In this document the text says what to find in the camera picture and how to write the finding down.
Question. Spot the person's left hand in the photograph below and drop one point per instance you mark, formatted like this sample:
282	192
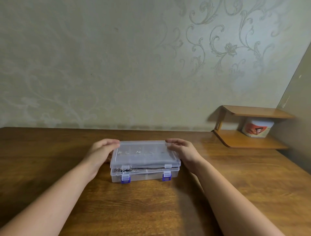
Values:
99	153

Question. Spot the clear plastic organizer box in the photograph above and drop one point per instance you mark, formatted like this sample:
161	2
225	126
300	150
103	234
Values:
146	155

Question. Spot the white printed mug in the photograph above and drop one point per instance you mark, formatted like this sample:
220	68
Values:
257	127

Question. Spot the person's right forearm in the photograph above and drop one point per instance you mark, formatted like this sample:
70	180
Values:
233	204

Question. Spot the person's right hand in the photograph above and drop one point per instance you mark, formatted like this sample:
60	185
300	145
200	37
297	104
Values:
187	151

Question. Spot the wooden shelf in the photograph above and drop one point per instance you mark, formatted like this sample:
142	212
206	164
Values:
248	138

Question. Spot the person's left forearm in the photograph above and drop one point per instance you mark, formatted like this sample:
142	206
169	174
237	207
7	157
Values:
46	204

